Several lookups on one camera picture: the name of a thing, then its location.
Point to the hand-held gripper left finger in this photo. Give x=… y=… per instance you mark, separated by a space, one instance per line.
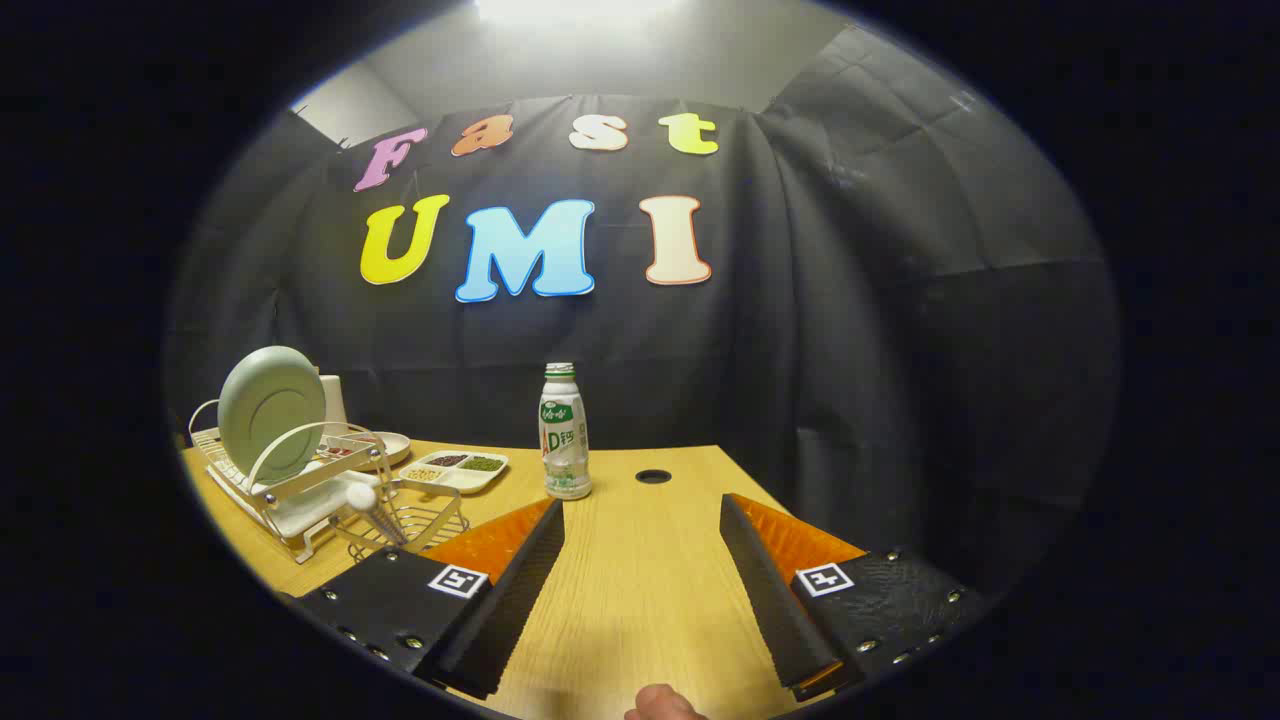
x=520 y=590

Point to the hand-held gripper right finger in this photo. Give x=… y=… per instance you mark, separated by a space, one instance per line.
x=765 y=590

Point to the pale green plate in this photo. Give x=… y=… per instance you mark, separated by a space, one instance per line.
x=265 y=410

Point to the beige plate with cookies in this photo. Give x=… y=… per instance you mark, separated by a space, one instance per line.
x=390 y=445

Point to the white divided tray with beans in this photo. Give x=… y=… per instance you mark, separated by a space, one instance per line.
x=455 y=478

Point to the white drink bottle green label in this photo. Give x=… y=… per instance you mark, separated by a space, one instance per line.
x=565 y=440

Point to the black backdrop cloth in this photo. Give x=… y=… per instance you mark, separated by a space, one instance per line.
x=800 y=350

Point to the white toaster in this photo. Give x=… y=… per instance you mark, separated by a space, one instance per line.
x=333 y=405

